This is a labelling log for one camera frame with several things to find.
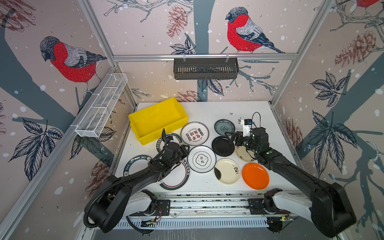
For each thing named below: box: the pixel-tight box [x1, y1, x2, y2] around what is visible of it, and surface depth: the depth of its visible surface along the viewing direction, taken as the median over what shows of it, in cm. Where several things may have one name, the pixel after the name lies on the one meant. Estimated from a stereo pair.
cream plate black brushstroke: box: [214, 158, 241, 185], surface depth 87 cm
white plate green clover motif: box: [187, 145, 217, 174], surface depth 92 cm
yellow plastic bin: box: [128, 97, 189, 146], surface depth 108 cm
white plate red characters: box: [180, 121, 210, 146], surface depth 105 cm
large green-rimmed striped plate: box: [158, 160, 191, 190], surface depth 83 cm
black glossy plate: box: [211, 136, 235, 157], surface depth 95 cm
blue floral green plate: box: [214, 119, 236, 136], surface depth 109 cm
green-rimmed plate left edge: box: [123, 155, 152, 177], surface depth 91 cm
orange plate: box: [242, 162, 270, 190], surface depth 83 cm
